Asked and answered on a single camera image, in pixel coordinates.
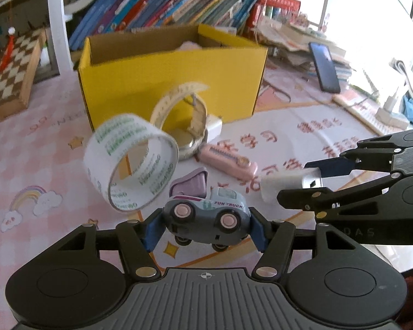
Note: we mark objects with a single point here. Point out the white charger block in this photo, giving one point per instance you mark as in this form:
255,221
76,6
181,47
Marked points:
214,126

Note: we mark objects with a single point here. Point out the red hanging ornament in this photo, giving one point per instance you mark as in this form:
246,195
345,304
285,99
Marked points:
8,51

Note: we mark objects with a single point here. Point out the grey toy truck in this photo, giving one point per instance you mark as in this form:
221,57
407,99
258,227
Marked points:
221,220

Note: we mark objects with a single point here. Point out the clear printed tape roll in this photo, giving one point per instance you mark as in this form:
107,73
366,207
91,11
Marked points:
129,161

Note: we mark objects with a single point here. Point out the cream wrist watch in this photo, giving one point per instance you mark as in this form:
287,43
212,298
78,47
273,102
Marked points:
183,113

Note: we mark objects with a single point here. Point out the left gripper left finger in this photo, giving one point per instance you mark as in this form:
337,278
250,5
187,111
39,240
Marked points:
137,239

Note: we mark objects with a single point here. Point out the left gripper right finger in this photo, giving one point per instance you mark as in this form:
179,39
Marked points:
274,240

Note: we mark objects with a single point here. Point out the pile of papers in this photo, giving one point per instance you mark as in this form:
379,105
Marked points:
292,43

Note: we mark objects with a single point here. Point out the yellow cardboard box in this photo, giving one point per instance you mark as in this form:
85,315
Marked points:
129,72

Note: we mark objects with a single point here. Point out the black smartphone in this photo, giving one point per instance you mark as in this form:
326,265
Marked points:
325,68

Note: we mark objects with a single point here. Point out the wooden chess board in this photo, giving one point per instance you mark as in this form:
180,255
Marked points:
17,78

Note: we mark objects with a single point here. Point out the pink plush toy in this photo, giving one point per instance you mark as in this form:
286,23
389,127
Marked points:
189,46

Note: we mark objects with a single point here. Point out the white shelf post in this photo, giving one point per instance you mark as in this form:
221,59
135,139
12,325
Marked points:
56,9

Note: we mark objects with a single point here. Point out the pink utility knife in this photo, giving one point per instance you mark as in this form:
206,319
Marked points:
230,163

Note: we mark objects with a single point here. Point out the white power strip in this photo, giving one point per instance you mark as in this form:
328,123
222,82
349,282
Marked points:
386,115

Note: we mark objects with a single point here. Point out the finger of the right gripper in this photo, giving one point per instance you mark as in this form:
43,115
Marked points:
390,153
381,199

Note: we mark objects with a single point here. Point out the row of books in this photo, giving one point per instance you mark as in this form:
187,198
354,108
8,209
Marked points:
107,16

